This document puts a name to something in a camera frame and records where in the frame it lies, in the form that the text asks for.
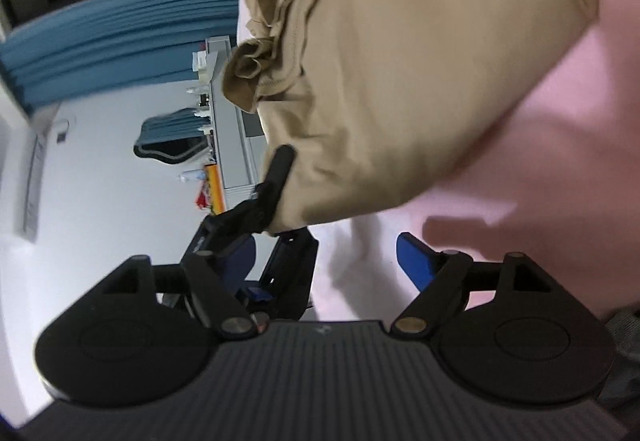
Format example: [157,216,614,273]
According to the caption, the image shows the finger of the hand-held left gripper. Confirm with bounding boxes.
[259,226,320,322]
[191,144,299,263]

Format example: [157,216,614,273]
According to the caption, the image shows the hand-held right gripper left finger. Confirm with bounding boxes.
[97,236,260,340]

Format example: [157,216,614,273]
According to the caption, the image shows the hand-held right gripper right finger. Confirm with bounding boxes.
[390,232,551,341]

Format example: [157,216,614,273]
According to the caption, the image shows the tan shirt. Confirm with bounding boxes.
[221,0,600,237]

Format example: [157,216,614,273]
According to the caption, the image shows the orange tray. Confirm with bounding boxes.
[196,162,227,218]

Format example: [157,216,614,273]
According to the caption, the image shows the grey white dressing table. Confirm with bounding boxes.
[192,36,268,218]

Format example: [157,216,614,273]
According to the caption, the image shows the wavy-framed mirror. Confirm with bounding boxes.
[133,114,213,168]

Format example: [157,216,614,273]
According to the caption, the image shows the pastel tie-dye bed sheet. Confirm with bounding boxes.
[234,0,640,324]

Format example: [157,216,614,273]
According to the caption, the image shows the white air conditioner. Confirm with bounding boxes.
[22,130,49,243]

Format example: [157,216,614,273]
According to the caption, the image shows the blue curtain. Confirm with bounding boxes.
[0,0,242,118]

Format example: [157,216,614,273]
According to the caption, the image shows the black wall outlet with cable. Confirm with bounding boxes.
[52,118,76,145]

